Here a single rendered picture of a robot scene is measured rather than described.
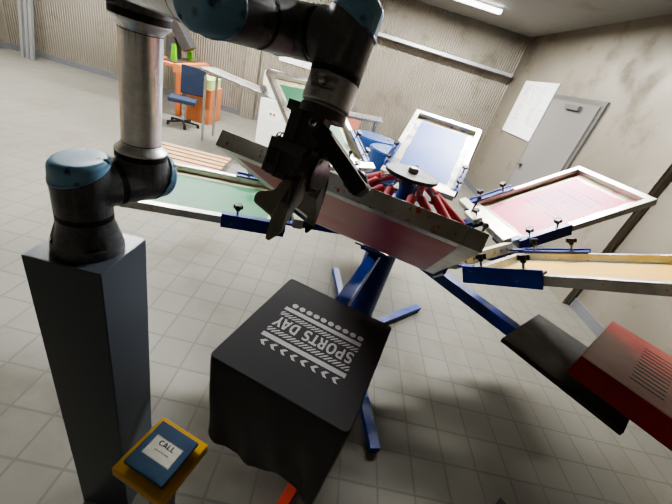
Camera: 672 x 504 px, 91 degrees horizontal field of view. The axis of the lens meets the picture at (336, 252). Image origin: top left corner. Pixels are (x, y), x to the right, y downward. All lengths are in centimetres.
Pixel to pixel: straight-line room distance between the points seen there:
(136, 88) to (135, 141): 12
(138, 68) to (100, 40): 929
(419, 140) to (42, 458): 298
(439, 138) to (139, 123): 250
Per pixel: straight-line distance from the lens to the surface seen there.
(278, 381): 101
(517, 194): 266
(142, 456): 89
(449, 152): 296
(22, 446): 214
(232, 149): 77
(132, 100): 91
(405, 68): 835
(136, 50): 88
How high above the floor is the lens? 175
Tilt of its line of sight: 29 degrees down
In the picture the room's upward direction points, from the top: 17 degrees clockwise
